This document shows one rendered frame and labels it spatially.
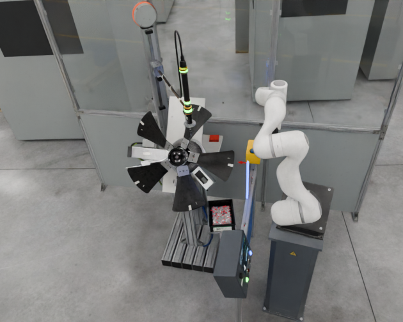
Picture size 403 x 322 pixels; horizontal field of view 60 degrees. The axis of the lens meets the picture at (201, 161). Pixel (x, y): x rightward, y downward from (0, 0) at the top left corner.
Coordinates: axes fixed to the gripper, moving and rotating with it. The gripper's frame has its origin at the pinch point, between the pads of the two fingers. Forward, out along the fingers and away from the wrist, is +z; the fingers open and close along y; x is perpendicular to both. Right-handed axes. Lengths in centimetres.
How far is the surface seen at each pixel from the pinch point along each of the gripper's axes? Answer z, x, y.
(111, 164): 108, 158, 72
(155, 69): -12, 84, 47
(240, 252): 18, 11, -70
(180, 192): 39, 56, -17
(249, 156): 38.6, 16.2, 21.2
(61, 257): 143, 179, -18
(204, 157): 24.3, 43.0, 1.1
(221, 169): 27.3, 31.3, -5.7
